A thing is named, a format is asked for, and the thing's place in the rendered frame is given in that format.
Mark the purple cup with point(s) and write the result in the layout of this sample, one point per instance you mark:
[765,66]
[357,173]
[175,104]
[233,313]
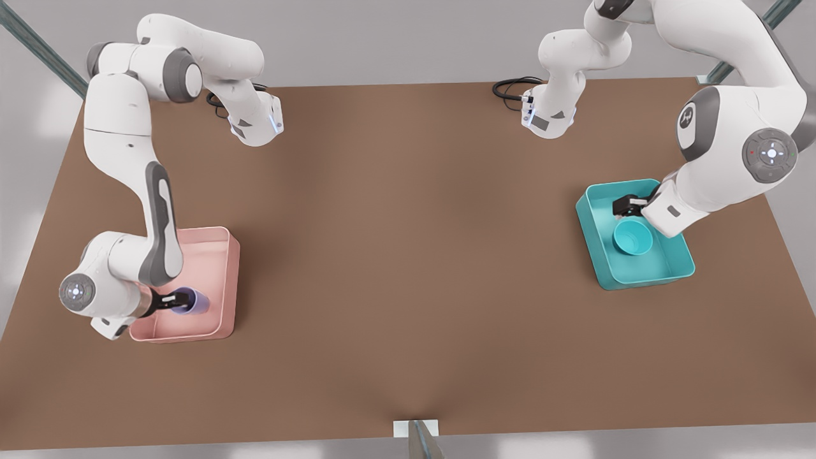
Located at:
[195,301]

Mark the teal bowl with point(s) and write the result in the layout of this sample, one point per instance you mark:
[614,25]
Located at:
[632,237]

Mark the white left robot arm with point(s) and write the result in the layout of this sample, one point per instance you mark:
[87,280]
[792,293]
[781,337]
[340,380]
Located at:
[733,127]

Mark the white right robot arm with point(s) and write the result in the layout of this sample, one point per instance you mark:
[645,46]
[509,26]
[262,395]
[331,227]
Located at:
[121,153]

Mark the pink plastic box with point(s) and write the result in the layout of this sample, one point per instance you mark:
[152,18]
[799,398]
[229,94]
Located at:
[201,274]

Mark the teal plastic box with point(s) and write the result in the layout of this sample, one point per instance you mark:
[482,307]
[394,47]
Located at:
[644,255]

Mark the silver frame post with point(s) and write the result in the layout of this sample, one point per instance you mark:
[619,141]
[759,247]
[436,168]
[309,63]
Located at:
[38,44]
[758,32]
[421,440]

